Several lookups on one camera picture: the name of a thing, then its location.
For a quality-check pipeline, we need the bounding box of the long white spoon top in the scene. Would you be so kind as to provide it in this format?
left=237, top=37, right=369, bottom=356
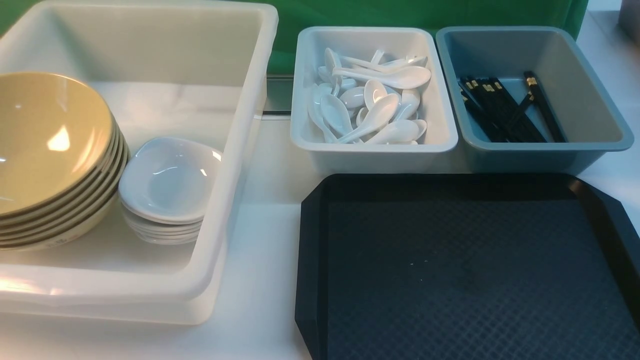
left=331, top=66, right=432, bottom=90

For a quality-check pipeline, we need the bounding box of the black chopsticks bundle in bin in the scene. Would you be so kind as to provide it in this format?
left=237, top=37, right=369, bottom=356
left=458, top=76, right=547, bottom=143

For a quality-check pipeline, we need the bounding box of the stacked beige bowl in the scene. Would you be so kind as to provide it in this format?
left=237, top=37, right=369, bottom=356
left=1, top=137, right=130, bottom=247
left=0, top=150, right=131, bottom=245
left=0, top=165, right=131, bottom=252
left=0, top=122, right=121, bottom=227
left=0, top=130, right=126, bottom=232

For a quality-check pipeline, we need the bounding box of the white spoon centre upright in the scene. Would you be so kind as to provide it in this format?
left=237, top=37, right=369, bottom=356
left=363, top=79, right=387, bottom=110

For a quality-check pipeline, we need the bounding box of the white spoon bin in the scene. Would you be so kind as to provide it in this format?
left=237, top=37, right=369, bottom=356
left=290, top=26, right=458, bottom=174

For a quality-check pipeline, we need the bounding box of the white square sauce dish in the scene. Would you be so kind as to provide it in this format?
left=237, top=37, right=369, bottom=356
left=118, top=136, right=223, bottom=224

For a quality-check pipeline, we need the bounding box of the white soup spoon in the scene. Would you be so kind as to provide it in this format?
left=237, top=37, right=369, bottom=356
left=337, top=94, right=399, bottom=144

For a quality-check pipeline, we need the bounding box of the white spoon far left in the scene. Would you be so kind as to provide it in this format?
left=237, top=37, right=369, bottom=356
left=306, top=83, right=337, bottom=144

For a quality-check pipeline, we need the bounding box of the grey-blue chopstick bin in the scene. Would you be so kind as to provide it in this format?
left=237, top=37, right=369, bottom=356
left=436, top=26, right=634, bottom=174

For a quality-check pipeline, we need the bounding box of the top stacked white dish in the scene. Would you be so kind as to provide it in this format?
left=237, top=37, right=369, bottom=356
left=121, top=205, right=202, bottom=231

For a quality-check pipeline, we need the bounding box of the stacked white dish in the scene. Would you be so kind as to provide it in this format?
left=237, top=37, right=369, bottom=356
left=125, top=219, right=200, bottom=240
left=128, top=225, right=200, bottom=245
left=121, top=205, right=202, bottom=231
left=148, top=229, right=189, bottom=233

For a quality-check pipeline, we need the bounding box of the large white plastic tub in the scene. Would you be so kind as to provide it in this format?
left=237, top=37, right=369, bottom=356
left=1, top=0, right=278, bottom=325

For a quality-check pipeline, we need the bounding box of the white spoon back thin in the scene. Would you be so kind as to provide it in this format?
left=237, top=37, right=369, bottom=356
left=339, top=55, right=428, bottom=73

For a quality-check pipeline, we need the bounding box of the bottom stacked white dish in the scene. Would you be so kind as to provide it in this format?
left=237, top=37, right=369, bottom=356
left=128, top=225, right=200, bottom=245

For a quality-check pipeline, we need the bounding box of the top stacked beige bowl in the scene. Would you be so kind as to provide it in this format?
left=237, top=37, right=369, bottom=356
left=0, top=122, right=121, bottom=227

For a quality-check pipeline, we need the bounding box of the black chopstick right in bin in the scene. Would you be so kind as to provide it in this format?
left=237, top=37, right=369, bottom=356
left=523, top=70, right=567, bottom=143

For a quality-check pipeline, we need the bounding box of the white spoon left bowl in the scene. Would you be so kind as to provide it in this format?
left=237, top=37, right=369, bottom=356
left=320, top=94, right=354, bottom=137

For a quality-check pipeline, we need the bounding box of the white spoon front right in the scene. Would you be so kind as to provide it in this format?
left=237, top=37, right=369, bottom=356
left=365, top=120, right=420, bottom=145

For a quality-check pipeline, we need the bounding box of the black chopstick crossing in bin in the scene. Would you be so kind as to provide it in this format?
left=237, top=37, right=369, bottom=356
left=496, top=88, right=535, bottom=142

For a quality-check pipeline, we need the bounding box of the black serving tray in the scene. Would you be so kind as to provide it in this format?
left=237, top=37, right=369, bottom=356
left=294, top=173, right=640, bottom=360

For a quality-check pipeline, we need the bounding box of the bottom stacked beige bowl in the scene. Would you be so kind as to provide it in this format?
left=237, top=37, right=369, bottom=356
left=0, top=165, right=131, bottom=252

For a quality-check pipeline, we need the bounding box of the beige noodle bowl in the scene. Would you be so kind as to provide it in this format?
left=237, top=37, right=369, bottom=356
left=0, top=71, right=115, bottom=216

